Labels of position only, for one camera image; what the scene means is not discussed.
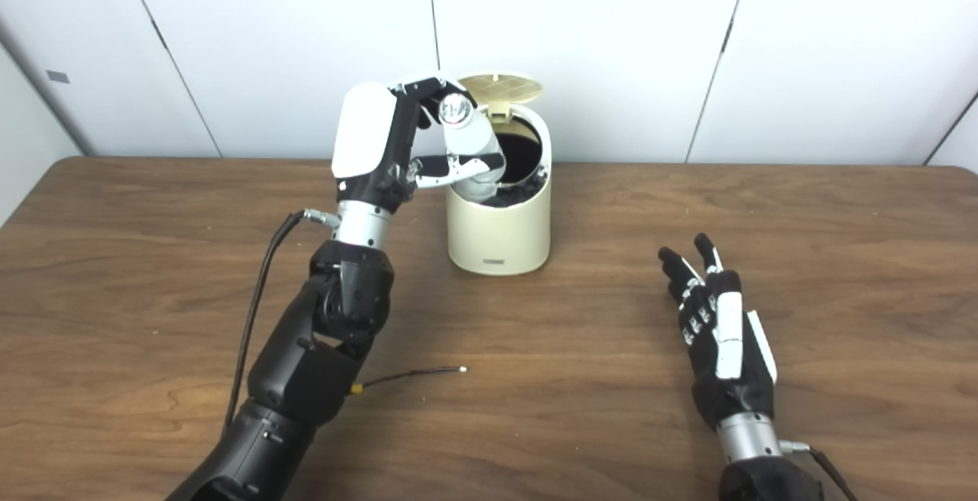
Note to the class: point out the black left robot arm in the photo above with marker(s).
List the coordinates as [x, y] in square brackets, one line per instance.
[306, 379]

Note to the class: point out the small white plastic bottle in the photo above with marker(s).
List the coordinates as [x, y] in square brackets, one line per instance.
[474, 138]

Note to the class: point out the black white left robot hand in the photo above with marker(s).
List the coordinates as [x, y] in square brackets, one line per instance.
[363, 130]

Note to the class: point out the cream round bin lid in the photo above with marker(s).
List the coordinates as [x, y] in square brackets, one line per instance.
[504, 88]

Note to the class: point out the cream-colored round bin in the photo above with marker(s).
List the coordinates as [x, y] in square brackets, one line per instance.
[500, 237]

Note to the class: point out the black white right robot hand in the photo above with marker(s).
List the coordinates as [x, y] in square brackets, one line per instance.
[730, 341]

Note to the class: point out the black bin liner bag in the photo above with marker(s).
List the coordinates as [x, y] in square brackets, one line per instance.
[523, 153]

